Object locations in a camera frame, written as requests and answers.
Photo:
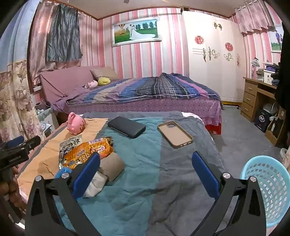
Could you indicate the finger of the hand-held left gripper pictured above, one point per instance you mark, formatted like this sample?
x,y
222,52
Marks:
x,y
31,141
14,140

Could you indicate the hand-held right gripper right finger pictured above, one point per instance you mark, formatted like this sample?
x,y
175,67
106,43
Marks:
x,y
205,174

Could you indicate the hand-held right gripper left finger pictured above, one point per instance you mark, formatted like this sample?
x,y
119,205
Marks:
x,y
87,174

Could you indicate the white tissue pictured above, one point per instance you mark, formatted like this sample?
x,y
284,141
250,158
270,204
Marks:
x,y
96,182

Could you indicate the orange snack wrapper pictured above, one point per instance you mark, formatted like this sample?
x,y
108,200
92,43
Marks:
x,y
95,151

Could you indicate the grey cardboard tube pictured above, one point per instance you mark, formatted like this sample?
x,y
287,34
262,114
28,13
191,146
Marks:
x,y
113,166

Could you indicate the light blue plastic basket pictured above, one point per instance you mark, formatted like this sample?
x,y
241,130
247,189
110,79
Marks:
x,y
269,188

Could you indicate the person's left hand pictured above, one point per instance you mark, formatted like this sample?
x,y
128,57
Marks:
x,y
11,188

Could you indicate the green white cloth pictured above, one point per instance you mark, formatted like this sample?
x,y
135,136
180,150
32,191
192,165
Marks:
x,y
44,112

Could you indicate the red cloth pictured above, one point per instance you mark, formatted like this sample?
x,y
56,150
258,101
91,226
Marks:
x,y
214,129

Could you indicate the pink piggy bank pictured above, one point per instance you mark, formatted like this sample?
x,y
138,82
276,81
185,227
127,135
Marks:
x,y
76,123

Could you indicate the tan phone case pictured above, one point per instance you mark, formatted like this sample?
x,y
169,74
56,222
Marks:
x,y
175,133

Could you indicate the white power strip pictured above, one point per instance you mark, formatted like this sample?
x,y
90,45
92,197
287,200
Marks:
x,y
37,88

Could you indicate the floral curtain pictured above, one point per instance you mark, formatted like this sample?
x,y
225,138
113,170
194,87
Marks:
x,y
15,86

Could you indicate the black textured case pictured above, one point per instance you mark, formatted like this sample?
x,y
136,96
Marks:
x,y
126,127

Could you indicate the mauve covered headboard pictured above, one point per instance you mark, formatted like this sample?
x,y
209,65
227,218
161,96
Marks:
x,y
65,79

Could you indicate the black box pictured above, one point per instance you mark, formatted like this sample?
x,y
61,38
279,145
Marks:
x,y
261,121

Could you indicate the purple dotted bed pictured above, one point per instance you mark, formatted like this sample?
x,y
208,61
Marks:
x,y
158,109

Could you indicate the white shoe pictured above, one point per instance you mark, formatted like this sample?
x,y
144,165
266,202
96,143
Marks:
x,y
285,155

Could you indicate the cardboard box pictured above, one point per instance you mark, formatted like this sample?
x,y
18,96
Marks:
x,y
275,131

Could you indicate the pink plush toy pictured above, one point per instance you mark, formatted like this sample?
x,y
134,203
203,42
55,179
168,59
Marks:
x,y
91,84

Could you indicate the wooden desk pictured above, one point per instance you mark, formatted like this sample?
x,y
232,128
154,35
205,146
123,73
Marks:
x,y
250,97

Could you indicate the white fan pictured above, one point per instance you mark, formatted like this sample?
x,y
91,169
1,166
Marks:
x,y
269,109

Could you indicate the yellow plush toy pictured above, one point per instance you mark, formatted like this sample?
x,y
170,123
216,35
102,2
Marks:
x,y
103,81

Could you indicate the tan pillow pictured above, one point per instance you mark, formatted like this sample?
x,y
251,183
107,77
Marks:
x,y
104,73

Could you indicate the white wardrobe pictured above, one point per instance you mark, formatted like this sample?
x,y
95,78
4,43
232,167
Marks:
x,y
210,72

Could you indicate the striped purple quilt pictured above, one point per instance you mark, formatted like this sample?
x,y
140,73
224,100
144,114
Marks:
x,y
147,89

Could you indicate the grey hanging cloth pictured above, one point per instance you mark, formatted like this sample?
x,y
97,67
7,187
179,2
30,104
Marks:
x,y
64,34

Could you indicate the white box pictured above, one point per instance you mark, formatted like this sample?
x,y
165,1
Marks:
x,y
266,76

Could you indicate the desk lamp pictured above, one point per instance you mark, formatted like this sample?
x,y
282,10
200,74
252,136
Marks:
x,y
255,65

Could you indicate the dark cloth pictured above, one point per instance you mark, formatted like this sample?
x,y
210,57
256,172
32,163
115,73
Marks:
x,y
284,79

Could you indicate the framed wedding photo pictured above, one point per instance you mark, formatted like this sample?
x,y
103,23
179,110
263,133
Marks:
x,y
136,31

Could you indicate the small framed photo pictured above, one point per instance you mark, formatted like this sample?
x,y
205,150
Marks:
x,y
276,38

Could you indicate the pink valance curtain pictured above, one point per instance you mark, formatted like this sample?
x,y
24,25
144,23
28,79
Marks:
x,y
256,18

